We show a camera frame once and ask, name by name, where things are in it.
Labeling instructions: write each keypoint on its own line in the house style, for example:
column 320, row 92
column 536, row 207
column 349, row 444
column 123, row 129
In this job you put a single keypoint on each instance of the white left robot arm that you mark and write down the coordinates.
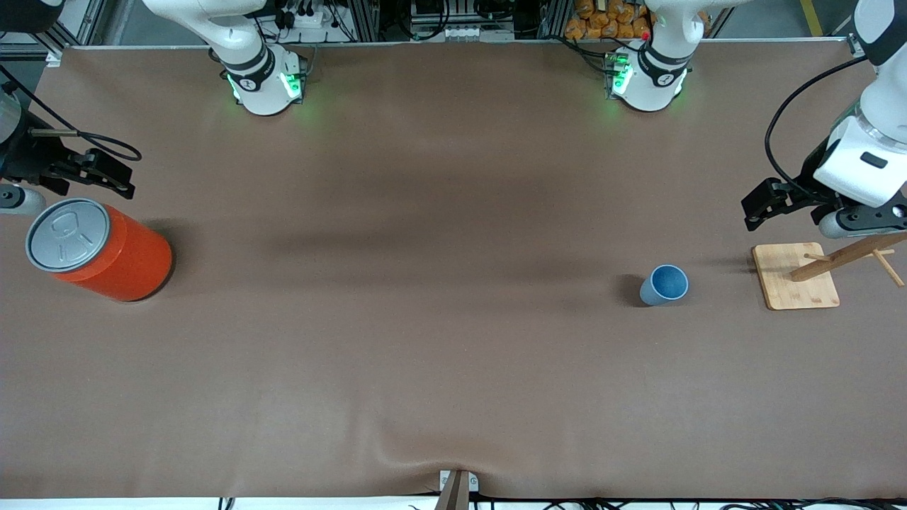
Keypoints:
column 655, row 71

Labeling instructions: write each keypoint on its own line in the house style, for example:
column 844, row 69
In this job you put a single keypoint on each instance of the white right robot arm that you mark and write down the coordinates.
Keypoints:
column 248, row 64

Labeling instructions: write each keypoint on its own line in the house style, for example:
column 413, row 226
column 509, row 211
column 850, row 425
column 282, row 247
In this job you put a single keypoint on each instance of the brown table cover cloth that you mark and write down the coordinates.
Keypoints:
column 453, row 389

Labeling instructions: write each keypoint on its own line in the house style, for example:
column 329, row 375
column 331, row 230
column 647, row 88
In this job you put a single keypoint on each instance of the wooden cup rack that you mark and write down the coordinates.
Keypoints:
column 797, row 280

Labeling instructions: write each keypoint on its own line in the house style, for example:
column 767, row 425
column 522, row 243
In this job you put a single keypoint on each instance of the light blue plastic cup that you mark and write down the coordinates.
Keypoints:
column 662, row 287

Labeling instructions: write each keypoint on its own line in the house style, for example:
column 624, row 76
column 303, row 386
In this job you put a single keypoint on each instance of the orange packaged goods pile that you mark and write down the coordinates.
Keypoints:
column 602, row 21

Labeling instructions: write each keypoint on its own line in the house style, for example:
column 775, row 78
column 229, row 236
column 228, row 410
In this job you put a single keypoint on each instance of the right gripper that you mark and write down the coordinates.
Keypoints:
column 30, row 160

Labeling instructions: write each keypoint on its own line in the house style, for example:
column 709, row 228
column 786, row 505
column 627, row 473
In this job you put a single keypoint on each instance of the aluminium frame profile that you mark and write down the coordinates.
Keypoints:
column 857, row 44
column 71, row 25

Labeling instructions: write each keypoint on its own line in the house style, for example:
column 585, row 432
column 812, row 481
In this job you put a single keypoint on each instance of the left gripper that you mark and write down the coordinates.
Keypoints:
column 808, row 183

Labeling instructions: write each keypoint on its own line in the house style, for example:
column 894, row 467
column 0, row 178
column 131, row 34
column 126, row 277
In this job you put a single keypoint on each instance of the white power strip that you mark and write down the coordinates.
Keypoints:
column 478, row 32

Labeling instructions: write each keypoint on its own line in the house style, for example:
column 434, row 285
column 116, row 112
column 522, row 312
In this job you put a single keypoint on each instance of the metal clamp bracket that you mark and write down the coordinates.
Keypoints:
column 457, row 489

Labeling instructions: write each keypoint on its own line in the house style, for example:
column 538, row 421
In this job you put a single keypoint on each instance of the white socket strip with plugs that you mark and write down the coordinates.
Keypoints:
column 308, row 15

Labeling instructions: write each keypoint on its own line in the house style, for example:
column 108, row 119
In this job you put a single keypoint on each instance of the orange can with grey lid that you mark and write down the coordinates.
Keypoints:
column 120, row 258

